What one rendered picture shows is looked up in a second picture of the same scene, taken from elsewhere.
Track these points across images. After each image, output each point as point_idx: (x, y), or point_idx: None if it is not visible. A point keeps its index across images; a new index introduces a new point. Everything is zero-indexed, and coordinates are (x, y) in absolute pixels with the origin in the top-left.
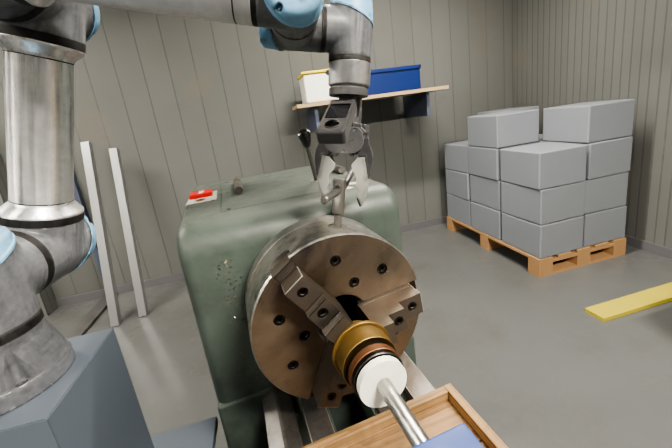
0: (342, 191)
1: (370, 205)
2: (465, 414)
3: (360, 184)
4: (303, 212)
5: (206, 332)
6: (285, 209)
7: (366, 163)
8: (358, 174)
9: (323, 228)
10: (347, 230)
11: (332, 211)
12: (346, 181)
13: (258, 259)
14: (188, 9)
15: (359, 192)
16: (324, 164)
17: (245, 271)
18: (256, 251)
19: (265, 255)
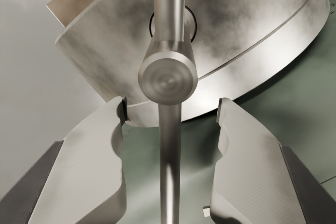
0: (151, 44)
1: (137, 182)
2: None
3: (101, 123)
4: (272, 127)
5: None
6: (320, 125)
7: (35, 194)
8: (97, 149)
9: (204, 2)
10: None
11: (186, 27)
12: (166, 165)
13: None
14: None
15: (111, 106)
16: (270, 186)
17: (331, 18)
18: (333, 36)
19: None
